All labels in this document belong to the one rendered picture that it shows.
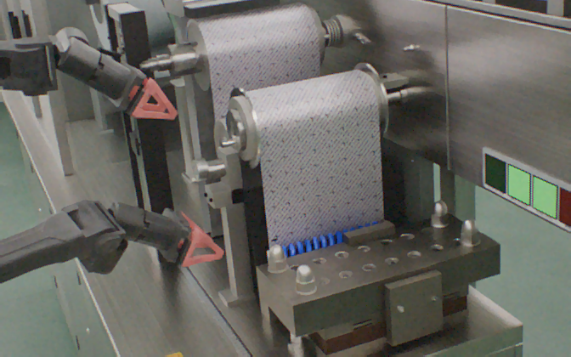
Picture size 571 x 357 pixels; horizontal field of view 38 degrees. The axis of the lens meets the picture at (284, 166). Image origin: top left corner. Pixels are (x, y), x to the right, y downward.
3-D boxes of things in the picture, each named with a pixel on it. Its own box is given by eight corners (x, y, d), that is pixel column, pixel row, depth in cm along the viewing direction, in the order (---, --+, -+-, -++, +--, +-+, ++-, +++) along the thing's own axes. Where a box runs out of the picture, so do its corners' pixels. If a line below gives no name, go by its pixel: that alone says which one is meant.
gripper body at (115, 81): (127, 113, 132) (87, 91, 129) (113, 99, 141) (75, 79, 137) (148, 78, 132) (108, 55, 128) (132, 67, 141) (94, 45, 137)
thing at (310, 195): (270, 257, 150) (260, 161, 144) (382, 226, 158) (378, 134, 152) (271, 257, 150) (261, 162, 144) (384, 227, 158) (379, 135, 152)
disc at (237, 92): (233, 153, 156) (225, 78, 151) (234, 152, 157) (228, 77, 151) (262, 180, 144) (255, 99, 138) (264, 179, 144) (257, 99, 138)
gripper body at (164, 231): (177, 264, 138) (137, 253, 134) (161, 242, 146) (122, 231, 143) (192, 229, 137) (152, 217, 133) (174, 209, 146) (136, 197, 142)
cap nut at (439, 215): (426, 222, 155) (425, 200, 154) (443, 217, 157) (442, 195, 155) (437, 229, 152) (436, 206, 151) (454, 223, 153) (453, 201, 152)
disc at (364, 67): (350, 127, 165) (347, 55, 159) (352, 127, 165) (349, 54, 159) (387, 150, 152) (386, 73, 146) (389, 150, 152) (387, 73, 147)
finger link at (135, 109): (169, 137, 136) (120, 110, 131) (157, 127, 142) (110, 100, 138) (189, 101, 136) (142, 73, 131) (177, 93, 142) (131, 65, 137)
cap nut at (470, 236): (455, 240, 147) (455, 218, 146) (472, 235, 148) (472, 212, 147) (466, 248, 144) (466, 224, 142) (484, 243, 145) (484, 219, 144)
